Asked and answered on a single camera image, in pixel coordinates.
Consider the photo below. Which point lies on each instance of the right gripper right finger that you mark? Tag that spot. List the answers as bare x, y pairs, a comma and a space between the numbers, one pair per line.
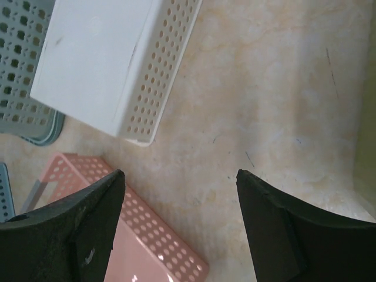
292, 240

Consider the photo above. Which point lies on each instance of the pink plastic bin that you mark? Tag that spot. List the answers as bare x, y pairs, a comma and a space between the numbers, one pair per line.
145, 248

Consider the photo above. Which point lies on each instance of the light blue plastic bin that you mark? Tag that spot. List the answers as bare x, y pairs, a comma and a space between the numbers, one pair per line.
7, 205

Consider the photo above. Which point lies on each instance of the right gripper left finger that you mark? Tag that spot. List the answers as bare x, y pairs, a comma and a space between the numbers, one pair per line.
70, 239

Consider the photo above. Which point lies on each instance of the teal perforated basket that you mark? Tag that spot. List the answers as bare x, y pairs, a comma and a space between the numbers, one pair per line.
24, 25

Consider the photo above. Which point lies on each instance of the white perforated bin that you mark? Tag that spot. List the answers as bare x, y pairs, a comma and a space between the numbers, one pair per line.
112, 64

